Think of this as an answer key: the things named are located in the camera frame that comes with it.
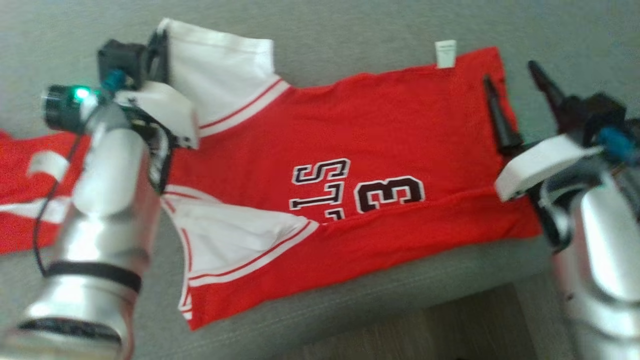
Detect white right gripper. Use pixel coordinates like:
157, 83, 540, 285
482, 60, 604, 203

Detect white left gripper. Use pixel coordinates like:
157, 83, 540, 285
42, 30, 200, 151

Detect red jersey with white sleeves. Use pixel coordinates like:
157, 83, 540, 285
159, 17, 544, 332

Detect red shorts with white stripe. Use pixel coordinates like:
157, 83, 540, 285
0, 129, 94, 256

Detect large grey sofa seat cushion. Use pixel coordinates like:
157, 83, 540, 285
0, 0, 640, 360

